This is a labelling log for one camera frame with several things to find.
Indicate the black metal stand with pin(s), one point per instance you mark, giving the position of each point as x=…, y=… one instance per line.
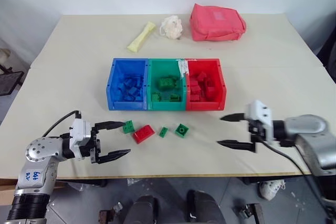
x=9, y=79

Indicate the red plastic bin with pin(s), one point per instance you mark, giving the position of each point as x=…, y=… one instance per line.
x=204, y=106

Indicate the large green block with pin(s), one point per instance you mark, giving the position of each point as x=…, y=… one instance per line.
x=166, y=82

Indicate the green plastic bin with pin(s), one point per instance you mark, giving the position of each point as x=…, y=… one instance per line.
x=165, y=106

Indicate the dark rounded shape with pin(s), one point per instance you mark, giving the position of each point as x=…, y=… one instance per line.
x=143, y=209
x=204, y=207

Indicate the white shoe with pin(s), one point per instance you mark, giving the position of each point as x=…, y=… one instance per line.
x=271, y=188

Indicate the red fabric bag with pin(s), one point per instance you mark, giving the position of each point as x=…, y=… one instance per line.
x=216, y=23

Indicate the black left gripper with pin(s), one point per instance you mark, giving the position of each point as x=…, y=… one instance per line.
x=94, y=150

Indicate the green square block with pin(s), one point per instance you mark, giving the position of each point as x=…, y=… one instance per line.
x=128, y=127

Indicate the red sloped block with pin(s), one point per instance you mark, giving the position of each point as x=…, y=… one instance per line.
x=143, y=133

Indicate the blue block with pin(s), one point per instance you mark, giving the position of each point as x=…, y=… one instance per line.
x=123, y=86
x=130, y=79
x=134, y=91

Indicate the small narrow green block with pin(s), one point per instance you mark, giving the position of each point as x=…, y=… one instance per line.
x=163, y=131

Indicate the white tape strip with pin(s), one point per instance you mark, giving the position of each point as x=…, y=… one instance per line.
x=182, y=69

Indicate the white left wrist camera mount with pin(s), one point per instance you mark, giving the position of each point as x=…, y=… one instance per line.
x=78, y=134

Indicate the blue plastic bin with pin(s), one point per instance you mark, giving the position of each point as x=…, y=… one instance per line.
x=127, y=106

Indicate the yellow packet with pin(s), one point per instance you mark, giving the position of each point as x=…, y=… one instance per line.
x=140, y=37

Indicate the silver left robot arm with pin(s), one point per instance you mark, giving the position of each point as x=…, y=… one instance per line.
x=39, y=150

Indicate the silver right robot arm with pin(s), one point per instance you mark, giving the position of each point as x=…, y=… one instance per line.
x=312, y=134

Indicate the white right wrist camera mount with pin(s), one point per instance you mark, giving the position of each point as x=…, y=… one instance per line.
x=258, y=111

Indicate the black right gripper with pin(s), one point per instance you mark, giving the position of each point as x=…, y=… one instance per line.
x=258, y=132

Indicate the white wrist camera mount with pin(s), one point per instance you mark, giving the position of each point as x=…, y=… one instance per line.
x=78, y=134
x=258, y=111

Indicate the green block with round hole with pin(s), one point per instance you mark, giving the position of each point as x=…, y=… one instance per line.
x=182, y=130

